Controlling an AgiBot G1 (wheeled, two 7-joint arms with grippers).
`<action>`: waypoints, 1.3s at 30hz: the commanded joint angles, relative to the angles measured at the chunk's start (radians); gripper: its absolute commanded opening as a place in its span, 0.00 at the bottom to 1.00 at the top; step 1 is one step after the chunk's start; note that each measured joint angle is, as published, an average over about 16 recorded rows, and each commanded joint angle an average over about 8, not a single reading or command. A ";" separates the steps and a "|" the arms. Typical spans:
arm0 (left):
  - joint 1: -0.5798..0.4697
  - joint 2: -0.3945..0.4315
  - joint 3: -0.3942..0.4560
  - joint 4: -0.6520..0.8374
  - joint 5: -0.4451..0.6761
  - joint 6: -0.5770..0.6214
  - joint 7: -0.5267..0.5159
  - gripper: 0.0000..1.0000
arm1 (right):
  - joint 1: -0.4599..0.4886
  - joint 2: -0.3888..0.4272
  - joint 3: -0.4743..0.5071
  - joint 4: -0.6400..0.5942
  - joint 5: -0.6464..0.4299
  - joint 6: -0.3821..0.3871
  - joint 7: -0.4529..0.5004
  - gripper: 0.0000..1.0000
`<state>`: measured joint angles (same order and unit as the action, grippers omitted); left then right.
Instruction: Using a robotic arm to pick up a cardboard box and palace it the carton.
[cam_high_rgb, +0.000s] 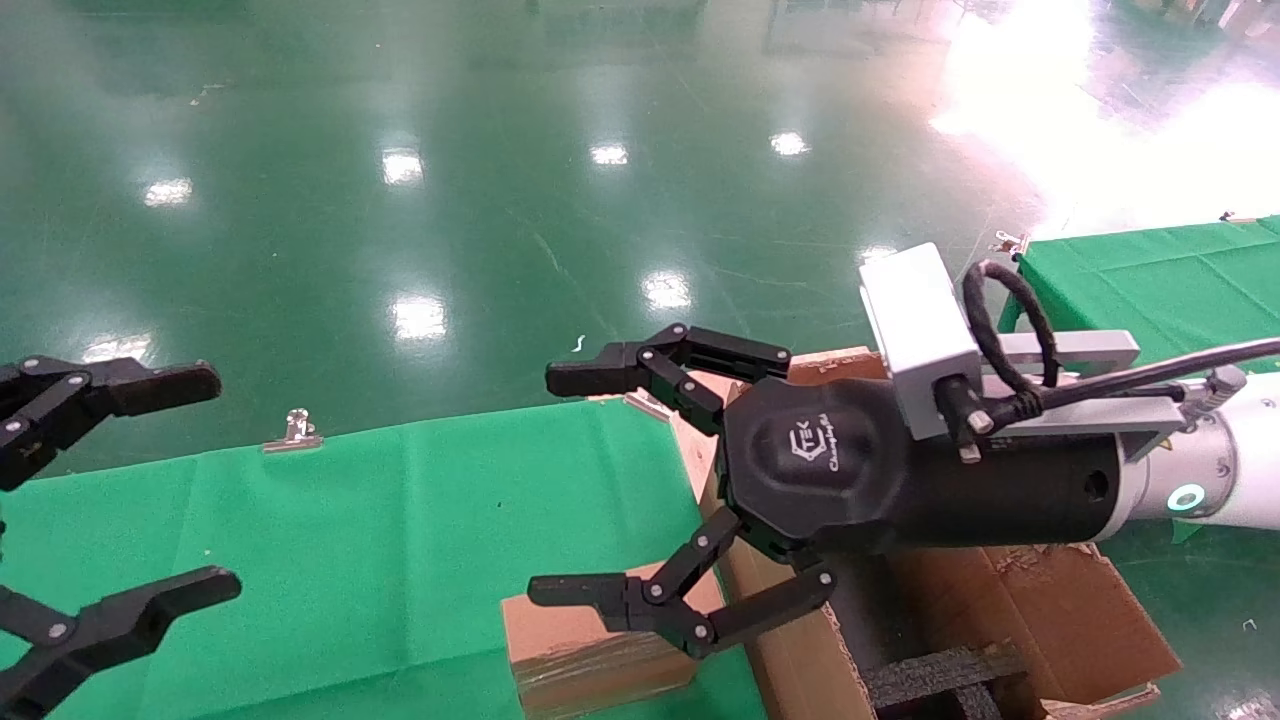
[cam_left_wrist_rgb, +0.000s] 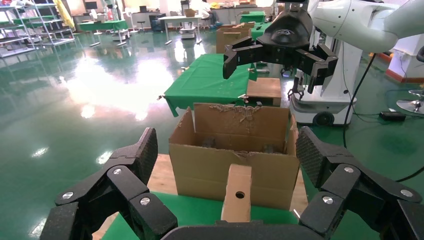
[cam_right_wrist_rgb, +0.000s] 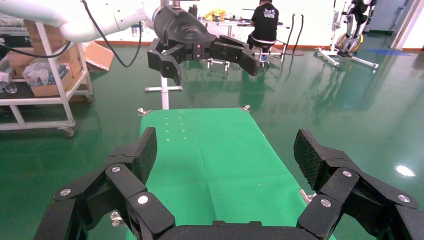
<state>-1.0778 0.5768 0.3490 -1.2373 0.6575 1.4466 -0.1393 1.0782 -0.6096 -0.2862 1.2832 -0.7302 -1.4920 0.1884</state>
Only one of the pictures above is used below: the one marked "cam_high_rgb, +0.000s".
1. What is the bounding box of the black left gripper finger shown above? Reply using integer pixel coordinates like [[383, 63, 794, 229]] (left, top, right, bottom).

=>
[[0, 566, 243, 720], [0, 357, 223, 491]]

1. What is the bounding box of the green work table cloth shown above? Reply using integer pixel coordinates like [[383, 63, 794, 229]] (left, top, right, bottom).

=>
[[0, 400, 766, 720]]

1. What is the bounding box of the silver camera mount bracket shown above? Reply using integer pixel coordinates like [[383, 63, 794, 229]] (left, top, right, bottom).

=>
[[975, 330, 1186, 461]]

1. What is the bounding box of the large open cardboard carton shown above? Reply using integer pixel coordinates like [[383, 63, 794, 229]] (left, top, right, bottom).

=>
[[670, 345, 1183, 720]]

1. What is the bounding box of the small brown cardboard box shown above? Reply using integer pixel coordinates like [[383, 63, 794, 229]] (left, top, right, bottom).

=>
[[500, 565, 726, 719]]

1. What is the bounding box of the black foam insert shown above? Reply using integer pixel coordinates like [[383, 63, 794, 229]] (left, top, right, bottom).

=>
[[862, 645, 1031, 720]]

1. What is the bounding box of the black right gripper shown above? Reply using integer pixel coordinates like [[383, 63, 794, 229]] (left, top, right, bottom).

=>
[[527, 323, 1123, 659]]

